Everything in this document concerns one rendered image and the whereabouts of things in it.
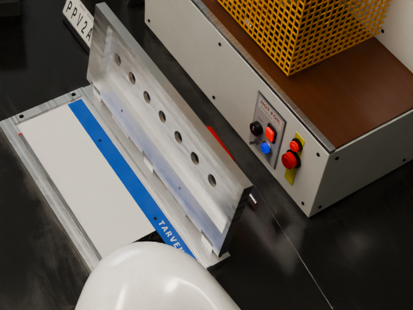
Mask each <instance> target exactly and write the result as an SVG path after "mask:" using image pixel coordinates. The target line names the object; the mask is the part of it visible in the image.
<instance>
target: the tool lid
mask: <svg viewBox="0 0 413 310"><path fill-rule="evenodd" d="M118 55H119V57H120V60H121V64H120V62H119V59H118ZM132 73H133V74H134V76H135V81H134V80H133V77H132ZM87 80H88V81H89V83H91V84H94V85H95V86H96V88H97V89H98V90H99V91H100V97H101V99H102V100H103V101H104V103H105V104H106V106H107V107H108V108H109V109H110V111H111V112H112V117H113V119H114V120H115V121H116V123H117V124H118V126H119V127H120V128H121V129H122V131H123V132H124V134H125V135H126V136H127V138H128V139H129V140H131V139H132V140H133V142H134V144H135V145H136V146H137V147H138V149H139V150H140V151H141V153H142V154H143V153H145V154H146V155H147V157H148V158H149V159H150V160H151V162H152V163H153V166H152V168H153V169H154V170H155V172H156V173H157V174H158V176H159V177H160V179H161V180H162V181H163V183H164V184H165V186H166V187H167V188H168V189H167V192H168V194H169V195H170V196H171V198H172V199H173V200H174V202H175V203H176V205H177V206H178V207H179V208H180V210H181V211H182V212H183V214H184V215H185V217H189V218H190V219H191V220H192V222H193V224H195V226H196V227H197V229H198V230H199V231H200V232H204V233H205V235H206V236H207V238H209V240H210V242H211V243H212V244H213V246H212V249H213V250H214V252H215V253H216V254H217V256H220V255H222V254H225V253H227V251H228V248H229V245H230V243H231V240H232V238H233V236H234V233H235V230H236V228H237V225H238V222H239V221H240V218H241V215H242V213H243V210H244V208H245V205H246V202H247V200H248V198H249V195H250V192H251V190H252V188H253V184H252V182H250V180H249V179H248V178H247V177H246V175H245V174H244V173H243V172H242V170H241V169H240V168H239V167H238V165H237V164H236V163H235V162H234V160H233V159H232V158H231V157H230V156H229V155H228V153H227V152H226V150H225V149H224V148H223V147H222V146H221V145H220V143H219V142H218V141H217V139H215V137H214V136H213V135H212V133H211V132H210V131H209V130H208V129H207V127H206V126H205V125H204V123H203V122H202V121H201V120H200V119H199V117H198V116H197V115H196V114H195V113H194V112H193V110H192V109H191V107H190V106H189V105H188V104H187V103H186V102H185V100H184V99H183V98H182V96H180V94H179V93H178V92H177V90H176V89H175V88H174V87H173V86H172V84H171V83H170V82H169V80H168V79H167V78H166V77H165V76H164V75H163V73H162V72H161V70H159V68H158V67H157V66H156V65H155V63H154V62H153V61H152V60H151V58H150V57H149V56H148V55H147V53H146V52H145V51H144V50H143V49H142V47H141V46H140V45H139V44H138V43H137V41H136V40H135V39H134V37H133V36H132V35H131V34H130V33H129V31H128V30H127V29H126V27H124V25H123V24H122V23H121V21H120V20H119V19H118V18H117V17H116V15H115V14H114V13H113V12H112V10H111V9H110V8H109V7H108V5H107V4H106V3H105V2H102V3H99V4H96V5H95V14H94V20H93V30H92V40H91V45H90V55H89V60H88V70H87ZM147 92H148V94H149V96H150V99H151V101H149V99H148V96H147ZM162 112H164V114H165V117H166V121H165V120H164V118H163V116H162ZM178 132H179V133H180V134H181V137H182V141H181V140H180V139H179V136H178ZM194 153H195V154H196V155H197V156H198V159H199V163H198V162H197V161H196V159H195V156H194ZM211 175H213V176H214V178H215V180H216V185H215V184H214V183H213V180H212V178H211Z"/></svg>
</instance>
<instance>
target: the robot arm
mask: <svg viewBox="0 0 413 310"><path fill-rule="evenodd" d="M75 310H241V309H240V308H239V307H238V306H237V304H236V303H235V302H234V301H233V299H232V298H231V297H230V296H229V295H228V294H227V292H226V291H225V290H224V289H223V288H222V287H221V285H220V284H219V283H218V281H217V280H216V279H215V278H214V277H213V276H212V275H211V274H210V273H209V271H208V270H207V269H206V268H205V267H204V266H203V265H202V264H200V263H199V262H198V261H197V260H196V259H195V258H193V257H192V256H190V255H189V254H187V253H185V252H184V251H182V250H180V249H178V248H175V247H173V246H170V245H167V244H163V243H159V242H149V241H148V242H134V243H131V244H127V245H123V246H121V247H119V248H117V249H115V250H113V251H112V252H110V253H109V254H107V255H106V256H105V257H104V258H103V259H101V260H100V262H99V263H98V264H97V265H96V266H95V268H94V269H93V271H92V272H91V274H90V275H89V277H88V279H87V281H86V283H85V285H84V287H83V289H82V292H81V295H80V297H79V300H78V302H77V304H76V308H75Z"/></svg>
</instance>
